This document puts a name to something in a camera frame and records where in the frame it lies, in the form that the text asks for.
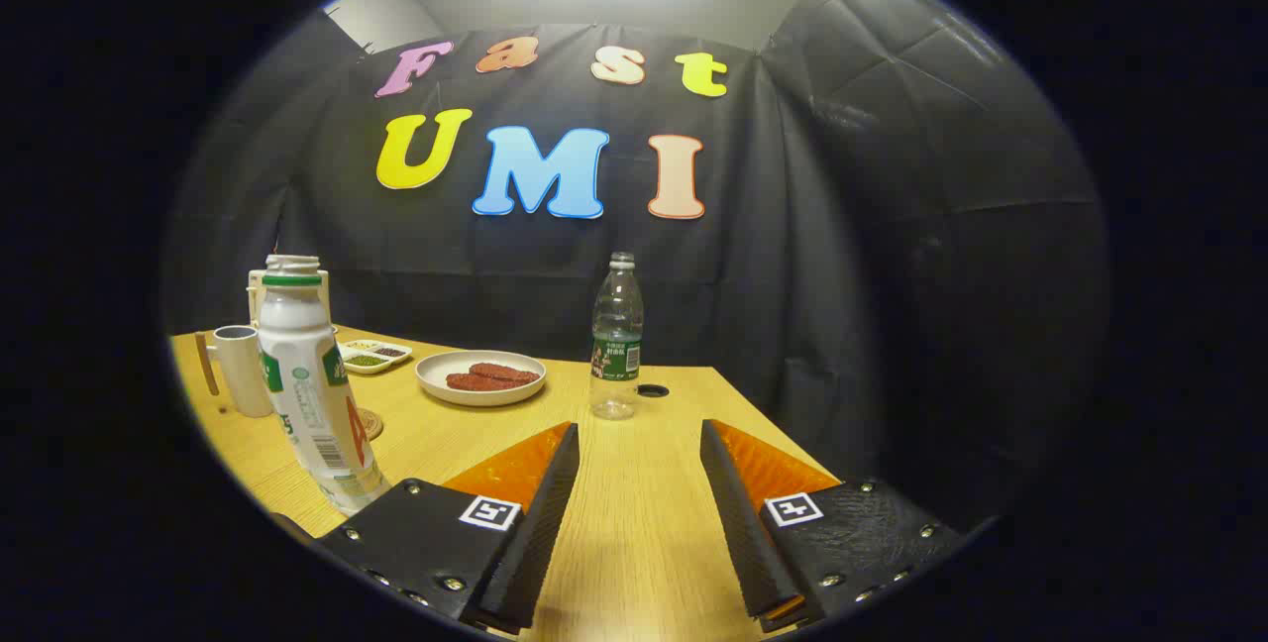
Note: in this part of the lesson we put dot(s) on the white juice bottle green label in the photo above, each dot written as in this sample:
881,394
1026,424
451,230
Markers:
302,374

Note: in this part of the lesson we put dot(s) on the white round plate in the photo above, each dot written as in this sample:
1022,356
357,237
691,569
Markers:
434,370

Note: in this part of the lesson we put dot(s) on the wooden table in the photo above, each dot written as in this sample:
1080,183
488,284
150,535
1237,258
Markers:
634,503

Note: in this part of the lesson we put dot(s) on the white divided dish with beans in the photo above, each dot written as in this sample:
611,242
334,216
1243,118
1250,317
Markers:
369,361

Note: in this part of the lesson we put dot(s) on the round cork coaster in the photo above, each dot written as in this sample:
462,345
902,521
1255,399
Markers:
370,424

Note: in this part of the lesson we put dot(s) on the cream toaster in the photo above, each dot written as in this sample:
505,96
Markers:
326,297

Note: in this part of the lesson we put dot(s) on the red meat slice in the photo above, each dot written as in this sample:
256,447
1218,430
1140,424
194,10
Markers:
475,382
507,372

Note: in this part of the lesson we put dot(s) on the black backdrop cloth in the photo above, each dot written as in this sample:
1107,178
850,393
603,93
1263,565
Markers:
842,275

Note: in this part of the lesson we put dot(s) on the small black bottle cap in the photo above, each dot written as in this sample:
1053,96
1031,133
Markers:
653,390

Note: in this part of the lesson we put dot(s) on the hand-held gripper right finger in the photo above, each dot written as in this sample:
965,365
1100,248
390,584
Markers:
738,523

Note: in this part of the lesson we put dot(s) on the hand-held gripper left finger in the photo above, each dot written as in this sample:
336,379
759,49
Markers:
540,523

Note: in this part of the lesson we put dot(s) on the clear plastic water bottle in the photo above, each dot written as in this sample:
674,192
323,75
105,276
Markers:
616,345

